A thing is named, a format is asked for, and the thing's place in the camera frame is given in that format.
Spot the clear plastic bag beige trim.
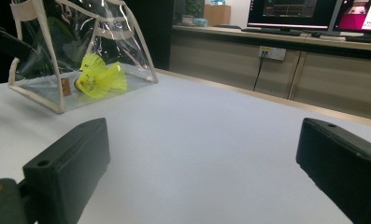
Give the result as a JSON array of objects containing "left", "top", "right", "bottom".
[{"left": 7, "top": 0, "right": 159, "bottom": 115}]

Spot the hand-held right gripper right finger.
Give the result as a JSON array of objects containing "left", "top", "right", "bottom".
[{"left": 295, "top": 117, "right": 371, "bottom": 224}]

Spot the yellow shuttlecock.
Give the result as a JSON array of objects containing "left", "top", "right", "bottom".
[
  {"left": 79, "top": 52, "right": 107, "bottom": 72},
  {"left": 74, "top": 73, "right": 107, "bottom": 100},
  {"left": 102, "top": 61, "right": 129, "bottom": 91}
]

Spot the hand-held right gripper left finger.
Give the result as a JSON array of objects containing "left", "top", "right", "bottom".
[{"left": 22, "top": 117, "right": 111, "bottom": 224}]

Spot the beige wooden counter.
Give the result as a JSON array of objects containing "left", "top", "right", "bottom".
[{"left": 168, "top": 24, "right": 371, "bottom": 123}]

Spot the black socket cable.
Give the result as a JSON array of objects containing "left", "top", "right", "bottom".
[{"left": 252, "top": 52, "right": 266, "bottom": 92}]

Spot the white wall socket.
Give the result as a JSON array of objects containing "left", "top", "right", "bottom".
[{"left": 257, "top": 46, "right": 287, "bottom": 61}]

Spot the black keyboard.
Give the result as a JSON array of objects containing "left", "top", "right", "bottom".
[
  {"left": 240, "top": 27, "right": 303, "bottom": 37},
  {"left": 345, "top": 35, "right": 371, "bottom": 44}
]

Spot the bright pink computer monitor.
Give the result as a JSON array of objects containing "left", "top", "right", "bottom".
[{"left": 332, "top": 0, "right": 371, "bottom": 34}]

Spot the dark computer monitor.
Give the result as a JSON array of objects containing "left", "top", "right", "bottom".
[{"left": 247, "top": 0, "right": 341, "bottom": 31}]

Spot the brown cardboard box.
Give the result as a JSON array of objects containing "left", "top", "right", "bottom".
[{"left": 204, "top": 4, "right": 232, "bottom": 27}]

